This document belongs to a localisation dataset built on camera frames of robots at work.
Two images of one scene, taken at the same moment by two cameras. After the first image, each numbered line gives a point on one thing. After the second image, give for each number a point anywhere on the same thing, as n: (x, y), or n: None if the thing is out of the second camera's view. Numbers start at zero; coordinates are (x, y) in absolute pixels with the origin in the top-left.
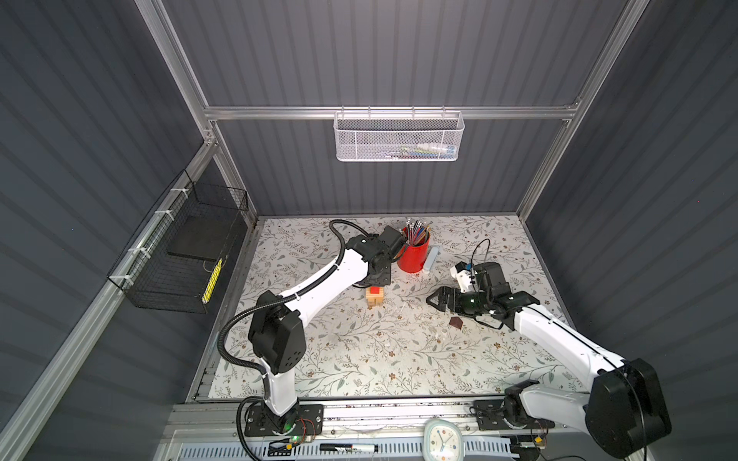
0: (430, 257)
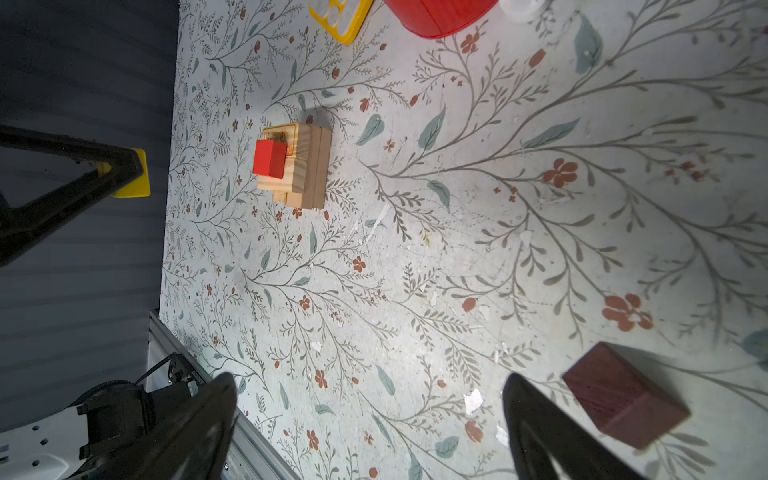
0: (523, 10)
